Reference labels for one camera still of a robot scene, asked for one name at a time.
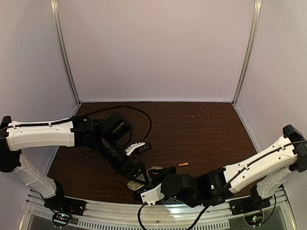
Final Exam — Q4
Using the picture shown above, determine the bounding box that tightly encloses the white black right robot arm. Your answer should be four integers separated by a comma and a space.
151, 125, 307, 212

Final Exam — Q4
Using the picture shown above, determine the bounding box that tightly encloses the white remote control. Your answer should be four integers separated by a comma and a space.
127, 166, 163, 191

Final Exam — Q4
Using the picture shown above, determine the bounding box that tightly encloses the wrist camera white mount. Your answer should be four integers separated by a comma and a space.
132, 184, 165, 206
125, 142, 152, 156

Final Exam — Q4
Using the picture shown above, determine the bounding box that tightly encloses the circuit board with leds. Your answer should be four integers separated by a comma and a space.
51, 212, 72, 228
244, 211, 264, 227

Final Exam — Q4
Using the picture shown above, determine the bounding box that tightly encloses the aluminium frame post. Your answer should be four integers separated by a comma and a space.
50, 0, 81, 105
232, 0, 262, 106

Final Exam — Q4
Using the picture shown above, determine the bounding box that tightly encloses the left circuit board with LEDs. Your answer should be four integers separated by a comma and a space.
51, 212, 72, 228

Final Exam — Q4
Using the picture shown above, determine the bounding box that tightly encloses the left aluminium frame post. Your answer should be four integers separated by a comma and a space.
50, 0, 81, 105

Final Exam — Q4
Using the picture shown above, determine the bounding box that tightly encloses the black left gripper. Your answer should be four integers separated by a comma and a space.
96, 134, 150, 184

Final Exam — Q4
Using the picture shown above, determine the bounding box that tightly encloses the right aluminium frame post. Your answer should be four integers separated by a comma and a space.
232, 0, 262, 106

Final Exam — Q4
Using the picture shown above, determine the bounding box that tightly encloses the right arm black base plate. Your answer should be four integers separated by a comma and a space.
228, 195, 271, 216

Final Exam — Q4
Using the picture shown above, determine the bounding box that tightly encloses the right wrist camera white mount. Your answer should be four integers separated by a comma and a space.
132, 184, 165, 206

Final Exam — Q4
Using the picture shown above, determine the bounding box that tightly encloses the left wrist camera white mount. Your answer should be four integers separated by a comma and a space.
125, 142, 152, 156

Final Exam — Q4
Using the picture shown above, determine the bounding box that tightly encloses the right circuit board with LEDs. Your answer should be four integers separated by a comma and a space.
244, 211, 264, 227

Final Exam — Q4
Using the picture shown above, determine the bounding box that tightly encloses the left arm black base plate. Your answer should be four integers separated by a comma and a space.
44, 195, 86, 216

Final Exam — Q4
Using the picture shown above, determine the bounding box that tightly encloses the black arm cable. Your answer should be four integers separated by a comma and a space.
69, 105, 152, 154
137, 202, 209, 230

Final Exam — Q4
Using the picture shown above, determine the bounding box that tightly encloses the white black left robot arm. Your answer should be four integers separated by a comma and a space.
0, 113, 151, 213

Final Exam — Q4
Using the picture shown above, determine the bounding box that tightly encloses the aluminium front rail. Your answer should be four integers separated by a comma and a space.
19, 189, 297, 230

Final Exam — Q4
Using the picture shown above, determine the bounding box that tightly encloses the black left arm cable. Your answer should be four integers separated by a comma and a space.
69, 105, 152, 154

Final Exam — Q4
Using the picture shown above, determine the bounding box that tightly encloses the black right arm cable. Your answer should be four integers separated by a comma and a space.
137, 202, 209, 230

